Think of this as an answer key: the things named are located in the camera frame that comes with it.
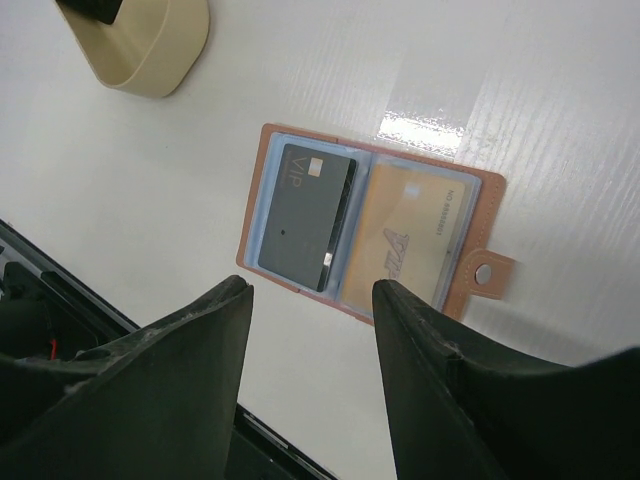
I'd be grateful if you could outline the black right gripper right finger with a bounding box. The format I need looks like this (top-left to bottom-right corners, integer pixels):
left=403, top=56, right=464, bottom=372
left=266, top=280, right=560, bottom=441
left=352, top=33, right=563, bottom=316
left=372, top=280, right=639, bottom=479

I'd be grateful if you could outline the tan leather card holder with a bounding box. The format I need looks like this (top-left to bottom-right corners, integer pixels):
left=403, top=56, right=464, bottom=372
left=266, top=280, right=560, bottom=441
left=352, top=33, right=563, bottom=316
left=236, top=124, right=514, bottom=323

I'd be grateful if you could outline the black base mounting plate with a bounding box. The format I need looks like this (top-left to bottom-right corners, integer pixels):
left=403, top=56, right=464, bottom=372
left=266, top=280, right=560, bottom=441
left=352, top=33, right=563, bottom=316
left=1, top=225, right=329, bottom=479

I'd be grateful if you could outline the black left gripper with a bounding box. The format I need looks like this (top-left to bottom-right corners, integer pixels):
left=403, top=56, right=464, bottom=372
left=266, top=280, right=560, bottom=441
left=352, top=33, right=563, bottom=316
left=57, top=0, right=122, bottom=25

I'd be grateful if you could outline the wooden card tray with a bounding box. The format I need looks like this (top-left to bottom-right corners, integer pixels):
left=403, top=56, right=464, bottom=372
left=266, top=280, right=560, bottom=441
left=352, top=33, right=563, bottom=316
left=57, top=1, right=211, bottom=98

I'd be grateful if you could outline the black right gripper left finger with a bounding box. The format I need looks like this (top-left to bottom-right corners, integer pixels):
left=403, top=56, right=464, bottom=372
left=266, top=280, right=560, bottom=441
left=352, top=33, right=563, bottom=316
left=1, top=275, right=254, bottom=479

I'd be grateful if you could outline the black VIP credit card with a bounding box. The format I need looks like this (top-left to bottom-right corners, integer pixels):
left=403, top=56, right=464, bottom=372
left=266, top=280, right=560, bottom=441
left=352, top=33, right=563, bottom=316
left=258, top=143, right=357, bottom=292

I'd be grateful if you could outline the gold credit card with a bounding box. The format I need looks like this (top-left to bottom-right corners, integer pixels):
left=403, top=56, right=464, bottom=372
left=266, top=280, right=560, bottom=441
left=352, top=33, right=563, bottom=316
left=341, top=164, right=466, bottom=312

